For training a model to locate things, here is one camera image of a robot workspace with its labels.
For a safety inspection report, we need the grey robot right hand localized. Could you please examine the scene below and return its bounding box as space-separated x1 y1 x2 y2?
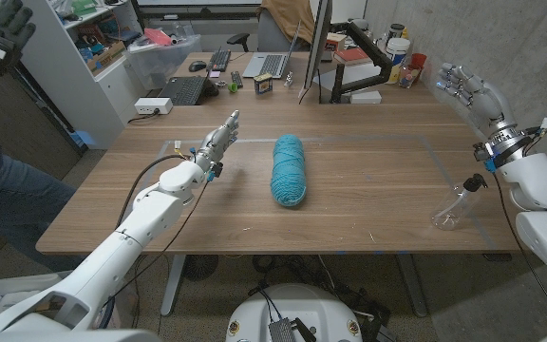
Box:
435 62 529 153

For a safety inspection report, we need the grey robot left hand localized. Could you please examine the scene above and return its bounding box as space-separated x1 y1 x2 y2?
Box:
192 109 240 175

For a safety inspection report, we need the teal yarn skein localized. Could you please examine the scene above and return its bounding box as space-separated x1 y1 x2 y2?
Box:
270 133 309 208

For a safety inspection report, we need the clear dispenser bottle black pump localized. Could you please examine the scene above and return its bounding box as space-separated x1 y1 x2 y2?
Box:
430 173 489 232

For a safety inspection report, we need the large black keyboard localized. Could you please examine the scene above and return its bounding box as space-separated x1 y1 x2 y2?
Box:
158 74 208 106

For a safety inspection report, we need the white power strip box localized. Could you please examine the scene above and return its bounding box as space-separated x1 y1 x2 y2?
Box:
134 96 174 116

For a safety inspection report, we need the small blue yellow box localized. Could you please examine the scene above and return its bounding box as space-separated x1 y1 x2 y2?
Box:
253 72 274 95

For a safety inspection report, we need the red cup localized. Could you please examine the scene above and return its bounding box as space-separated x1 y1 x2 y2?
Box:
409 52 428 72

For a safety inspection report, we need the clear plastic container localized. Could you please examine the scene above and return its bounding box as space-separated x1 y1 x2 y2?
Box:
398 64 422 89

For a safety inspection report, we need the small black keyboard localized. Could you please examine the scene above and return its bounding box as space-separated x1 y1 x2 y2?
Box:
205 47 233 73

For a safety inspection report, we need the silver laptop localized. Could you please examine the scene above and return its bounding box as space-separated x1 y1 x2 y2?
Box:
242 21 303 80

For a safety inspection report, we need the clear plastic storage bin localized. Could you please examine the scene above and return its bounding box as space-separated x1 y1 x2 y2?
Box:
125 32 203 91

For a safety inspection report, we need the white plastic tub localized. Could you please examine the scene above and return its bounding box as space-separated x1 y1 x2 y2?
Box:
385 37 411 67

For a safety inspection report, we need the cardboard box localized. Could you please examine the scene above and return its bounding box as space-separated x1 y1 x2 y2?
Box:
85 40 127 75

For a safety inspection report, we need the white shelf cabinet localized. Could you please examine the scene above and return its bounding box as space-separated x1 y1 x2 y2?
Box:
0 0 146 151

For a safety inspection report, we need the grey office chair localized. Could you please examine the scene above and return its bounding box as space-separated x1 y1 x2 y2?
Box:
227 8 312 53

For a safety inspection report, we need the flat white box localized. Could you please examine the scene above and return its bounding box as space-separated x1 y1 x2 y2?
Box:
349 89 383 105

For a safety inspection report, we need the pink red package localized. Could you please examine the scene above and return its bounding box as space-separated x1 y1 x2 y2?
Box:
143 27 175 48

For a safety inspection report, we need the black round fan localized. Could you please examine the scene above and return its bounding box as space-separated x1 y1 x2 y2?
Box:
182 255 220 281

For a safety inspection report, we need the blue plastic piece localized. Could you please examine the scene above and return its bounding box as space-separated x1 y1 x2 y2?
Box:
71 130 95 148

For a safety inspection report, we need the flat computer monitor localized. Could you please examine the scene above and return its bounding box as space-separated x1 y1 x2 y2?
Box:
298 0 334 101

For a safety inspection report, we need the red book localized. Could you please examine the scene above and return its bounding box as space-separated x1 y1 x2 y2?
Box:
333 46 373 67

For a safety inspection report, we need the brown jacket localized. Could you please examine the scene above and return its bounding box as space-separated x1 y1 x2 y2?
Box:
259 0 316 45

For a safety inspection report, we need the grey metal table leg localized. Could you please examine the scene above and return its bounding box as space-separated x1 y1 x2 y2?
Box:
160 254 187 317
396 254 429 318

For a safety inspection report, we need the orange box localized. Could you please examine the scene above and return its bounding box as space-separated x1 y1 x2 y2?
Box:
324 31 349 52

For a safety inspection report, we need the person in dark shirt jeans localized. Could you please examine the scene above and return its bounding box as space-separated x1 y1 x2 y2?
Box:
0 118 87 281

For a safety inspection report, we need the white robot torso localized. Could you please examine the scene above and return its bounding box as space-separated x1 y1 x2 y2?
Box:
225 283 364 342

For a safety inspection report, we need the grey finned electronics box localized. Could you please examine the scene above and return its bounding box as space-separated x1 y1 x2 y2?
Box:
267 317 298 342

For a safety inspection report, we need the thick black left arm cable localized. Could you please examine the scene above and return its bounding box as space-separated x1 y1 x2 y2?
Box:
115 154 194 229

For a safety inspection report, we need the black monitor cable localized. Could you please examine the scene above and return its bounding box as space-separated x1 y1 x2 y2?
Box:
301 69 325 105

